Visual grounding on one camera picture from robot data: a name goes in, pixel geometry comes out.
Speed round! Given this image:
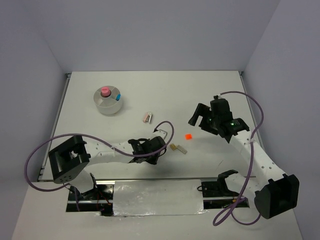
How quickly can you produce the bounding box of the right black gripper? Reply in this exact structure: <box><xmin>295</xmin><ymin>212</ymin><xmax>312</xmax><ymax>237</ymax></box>
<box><xmin>188</xmin><ymin>103</ymin><xmax>220</xmax><ymax>136</ymax></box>

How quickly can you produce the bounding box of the pink mini stapler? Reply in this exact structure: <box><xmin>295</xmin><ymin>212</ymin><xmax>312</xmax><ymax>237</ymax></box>
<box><xmin>142</xmin><ymin>111</ymin><xmax>153</xmax><ymax>124</ymax></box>

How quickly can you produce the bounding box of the orange highlighter cap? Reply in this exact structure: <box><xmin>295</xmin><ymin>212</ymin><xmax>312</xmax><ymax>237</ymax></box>
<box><xmin>185</xmin><ymin>133</ymin><xmax>193</xmax><ymax>140</ymax></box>

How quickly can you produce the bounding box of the grey eraser piece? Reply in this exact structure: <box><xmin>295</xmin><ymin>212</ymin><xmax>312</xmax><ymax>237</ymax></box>
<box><xmin>176</xmin><ymin>145</ymin><xmax>188</xmax><ymax>154</ymax></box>

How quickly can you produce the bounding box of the pink marker pack bottle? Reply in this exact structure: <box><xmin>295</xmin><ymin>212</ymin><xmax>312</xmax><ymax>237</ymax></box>
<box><xmin>100</xmin><ymin>86</ymin><xmax>112</xmax><ymax>98</ymax></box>

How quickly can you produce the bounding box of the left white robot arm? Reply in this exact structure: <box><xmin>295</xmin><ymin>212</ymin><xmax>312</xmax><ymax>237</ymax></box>
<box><xmin>48</xmin><ymin>130</ymin><xmax>167</xmax><ymax>200</ymax></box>

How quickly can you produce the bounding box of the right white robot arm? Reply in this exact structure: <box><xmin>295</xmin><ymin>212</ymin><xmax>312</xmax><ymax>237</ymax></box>
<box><xmin>188</xmin><ymin>95</ymin><xmax>300</xmax><ymax>219</ymax></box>

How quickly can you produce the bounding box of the tan small eraser block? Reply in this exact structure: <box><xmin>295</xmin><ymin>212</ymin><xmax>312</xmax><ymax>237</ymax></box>
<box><xmin>169</xmin><ymin>143</ymin><xmax>177</xmax><ymax>151</ymax></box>

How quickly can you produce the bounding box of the white round divided organizer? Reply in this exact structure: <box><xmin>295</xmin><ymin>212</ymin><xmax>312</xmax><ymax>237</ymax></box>
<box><xmin>93</xmin><ymin>85</ymin><xmax>123</xmax><ymax>116</ymax></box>

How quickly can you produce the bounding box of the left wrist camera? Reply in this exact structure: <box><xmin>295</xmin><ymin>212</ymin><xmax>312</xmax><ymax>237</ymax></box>
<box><xmin>152</xmin><ymin>129</ymin><xmax>168</xmax><ymax>140</ymax></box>

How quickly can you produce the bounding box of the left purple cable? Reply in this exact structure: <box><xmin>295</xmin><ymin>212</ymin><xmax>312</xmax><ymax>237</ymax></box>
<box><xmin>25</xmin><ymin>121</ymin><xmax>175</xmax><ymax>213</ymax></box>

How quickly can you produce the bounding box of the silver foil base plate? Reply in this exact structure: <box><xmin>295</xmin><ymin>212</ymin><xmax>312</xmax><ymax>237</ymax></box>
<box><xmin>65</xmin><ymin>178</ymin><xmax>251</xmax><ymax>217</ymax></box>

